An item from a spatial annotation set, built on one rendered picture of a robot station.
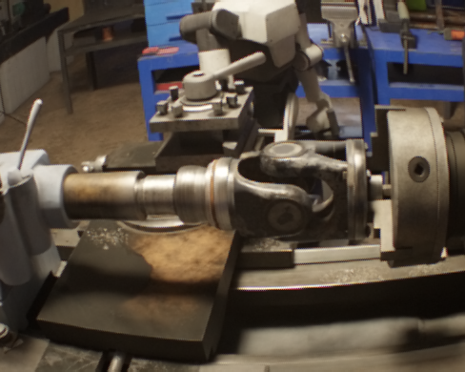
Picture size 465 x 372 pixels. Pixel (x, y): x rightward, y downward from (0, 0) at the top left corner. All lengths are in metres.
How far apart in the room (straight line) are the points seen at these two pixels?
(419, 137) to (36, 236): 0.64
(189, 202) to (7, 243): 0.34
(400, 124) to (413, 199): 0.11
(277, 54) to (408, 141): 1.14
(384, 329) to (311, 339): 0.16
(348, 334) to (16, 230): 0.68
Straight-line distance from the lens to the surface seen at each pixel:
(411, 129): 0.82
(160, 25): 2.90
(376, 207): 0.87
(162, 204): 0.92
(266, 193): 0.84
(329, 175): 0.85
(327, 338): 1.16
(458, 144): 0.87
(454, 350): 0.96
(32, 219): 0.99
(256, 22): 1.81
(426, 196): 0.79
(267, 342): 1.18
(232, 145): 1.08
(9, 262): 1.00
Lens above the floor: 1.53
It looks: 27 degrees down
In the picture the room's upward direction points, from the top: 8 degrees counter-clockwise
